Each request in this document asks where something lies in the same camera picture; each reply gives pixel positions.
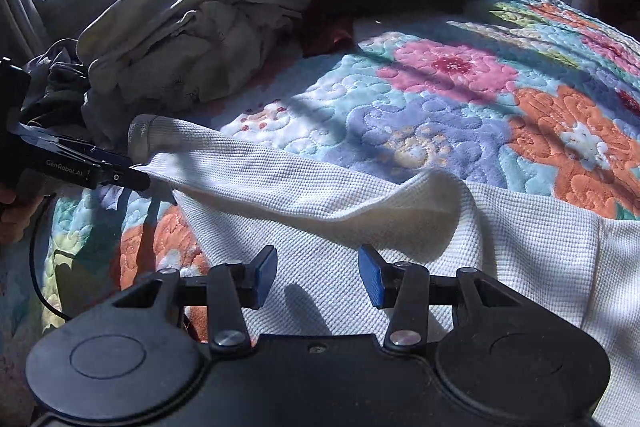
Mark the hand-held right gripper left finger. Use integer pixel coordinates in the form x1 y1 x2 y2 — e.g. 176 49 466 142
111 245 279 353

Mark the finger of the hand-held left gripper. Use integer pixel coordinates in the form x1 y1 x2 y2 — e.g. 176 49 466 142
95 164 152 194
47 133 138 168

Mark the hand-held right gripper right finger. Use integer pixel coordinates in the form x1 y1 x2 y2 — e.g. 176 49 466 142
358 244 508 351

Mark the white waffle-knit garment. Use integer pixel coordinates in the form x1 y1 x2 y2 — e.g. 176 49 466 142
127 114 640 427

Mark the person's left hand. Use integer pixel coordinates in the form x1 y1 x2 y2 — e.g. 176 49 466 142
0 189 45 244

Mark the grey garment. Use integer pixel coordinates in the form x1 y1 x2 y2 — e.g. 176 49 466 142
20 38 131 148

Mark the cream sweatshirt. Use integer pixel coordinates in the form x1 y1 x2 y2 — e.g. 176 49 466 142
75 0 312 142

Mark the floral quilted bedspread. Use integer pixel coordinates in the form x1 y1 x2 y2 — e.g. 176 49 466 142
0 0 640 358

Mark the black cable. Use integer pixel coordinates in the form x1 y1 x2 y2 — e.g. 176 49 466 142
28 196 72 323

